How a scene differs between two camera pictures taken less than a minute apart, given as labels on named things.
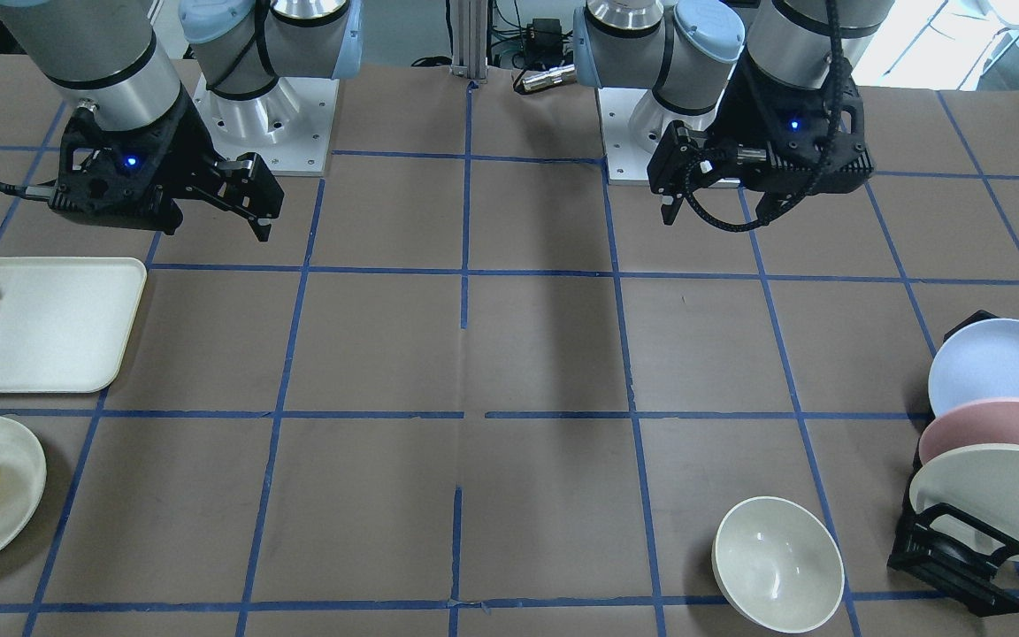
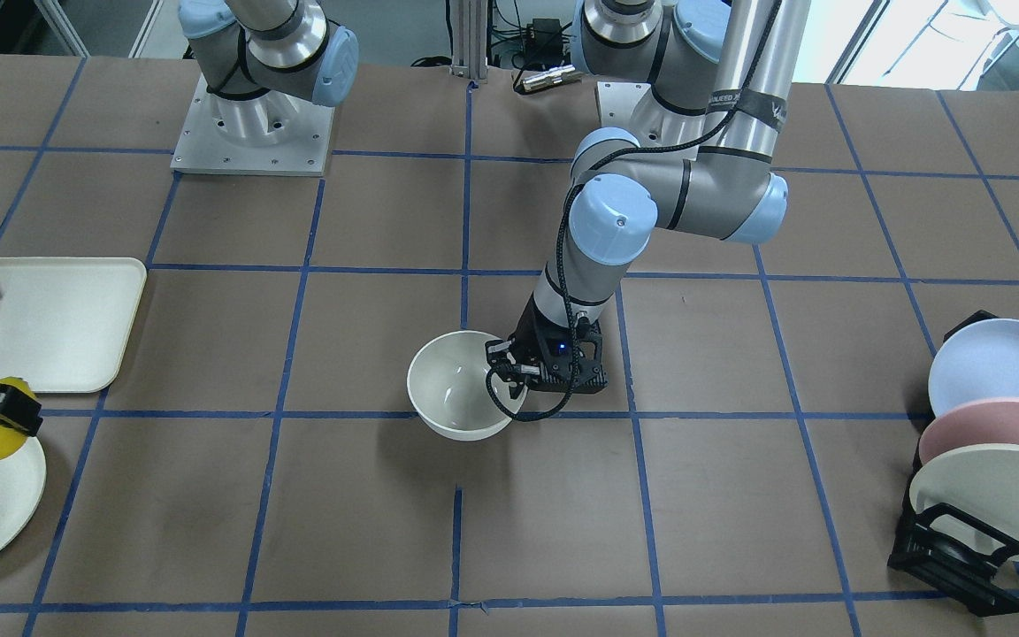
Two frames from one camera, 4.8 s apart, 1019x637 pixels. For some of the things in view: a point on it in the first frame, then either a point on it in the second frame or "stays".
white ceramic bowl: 779,564 -> 448,387
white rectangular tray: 57,327 stays
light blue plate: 1002,358 stays
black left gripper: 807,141 -> 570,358
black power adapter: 544,42 stays
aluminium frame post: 470,28 stays
